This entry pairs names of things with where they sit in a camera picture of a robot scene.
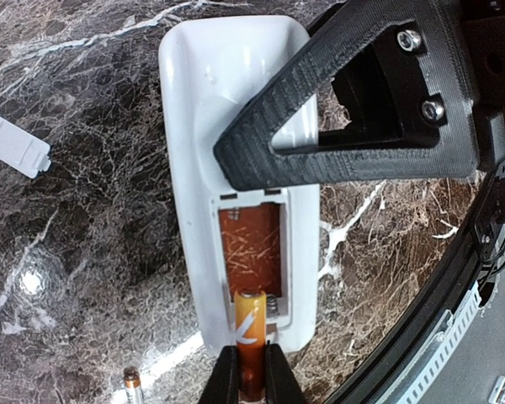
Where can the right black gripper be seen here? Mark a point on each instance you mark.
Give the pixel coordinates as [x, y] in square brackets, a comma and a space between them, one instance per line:
[483, 24]

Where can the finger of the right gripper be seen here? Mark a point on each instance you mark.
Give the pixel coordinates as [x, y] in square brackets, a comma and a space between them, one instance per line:
[381, 90]

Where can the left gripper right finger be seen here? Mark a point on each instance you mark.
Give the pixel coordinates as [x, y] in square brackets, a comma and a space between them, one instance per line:
[281, 386]

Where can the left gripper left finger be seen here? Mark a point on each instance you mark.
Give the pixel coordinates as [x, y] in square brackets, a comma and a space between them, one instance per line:
[222, 386]

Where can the orange AAA battery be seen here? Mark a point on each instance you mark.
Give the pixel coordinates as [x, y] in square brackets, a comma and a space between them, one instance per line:
[251, 338]
[132, 383]

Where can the white remote control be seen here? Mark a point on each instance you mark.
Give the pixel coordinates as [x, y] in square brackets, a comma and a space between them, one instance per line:
[266, 238]

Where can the white battery compartment cover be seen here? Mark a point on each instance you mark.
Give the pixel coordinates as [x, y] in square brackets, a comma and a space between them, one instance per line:
[23, 151]

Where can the white slotted cable duct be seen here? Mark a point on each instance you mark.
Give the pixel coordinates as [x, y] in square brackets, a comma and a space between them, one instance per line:
[439, 348]

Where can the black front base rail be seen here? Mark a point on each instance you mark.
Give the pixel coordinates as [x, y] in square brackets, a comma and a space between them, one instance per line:
[472, 251]

